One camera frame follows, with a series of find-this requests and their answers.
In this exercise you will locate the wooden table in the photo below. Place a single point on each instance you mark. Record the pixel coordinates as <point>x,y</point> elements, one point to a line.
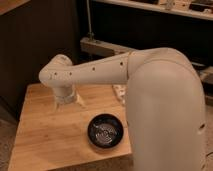
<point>50,137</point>

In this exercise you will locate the metal pole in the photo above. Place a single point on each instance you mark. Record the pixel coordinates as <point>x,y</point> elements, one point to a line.
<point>90,32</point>

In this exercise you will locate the white plastic bottle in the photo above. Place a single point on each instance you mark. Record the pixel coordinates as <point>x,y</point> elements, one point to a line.
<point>120,91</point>

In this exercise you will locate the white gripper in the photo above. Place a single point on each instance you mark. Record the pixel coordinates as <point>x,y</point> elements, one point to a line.
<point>66,95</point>

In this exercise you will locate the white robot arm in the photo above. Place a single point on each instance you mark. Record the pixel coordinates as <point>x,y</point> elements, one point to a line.
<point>165,103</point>

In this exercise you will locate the wooden shelf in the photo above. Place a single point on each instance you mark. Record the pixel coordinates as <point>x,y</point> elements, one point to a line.
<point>158,8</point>

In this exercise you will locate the black ceramic bowl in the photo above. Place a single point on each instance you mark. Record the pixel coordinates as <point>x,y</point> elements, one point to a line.
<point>105,131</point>

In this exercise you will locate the grey wooden beam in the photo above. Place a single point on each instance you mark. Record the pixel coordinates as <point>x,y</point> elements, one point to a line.
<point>105,49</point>

